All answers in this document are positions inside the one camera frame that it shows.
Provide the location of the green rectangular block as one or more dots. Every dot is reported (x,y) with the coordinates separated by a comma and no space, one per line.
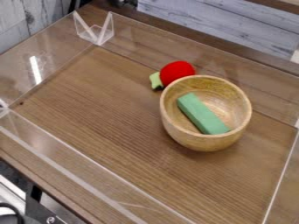
(202,117)

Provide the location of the brown wooden bowl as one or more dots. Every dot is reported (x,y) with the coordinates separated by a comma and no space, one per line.
(227,102)

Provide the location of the red plush toy with leaf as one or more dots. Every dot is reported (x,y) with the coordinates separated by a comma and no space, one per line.
(171,72)

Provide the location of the black metal table leg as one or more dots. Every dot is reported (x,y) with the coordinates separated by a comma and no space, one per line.
(37,210)

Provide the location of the clear acrylic tray wall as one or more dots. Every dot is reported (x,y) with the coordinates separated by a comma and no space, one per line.
(82,129)

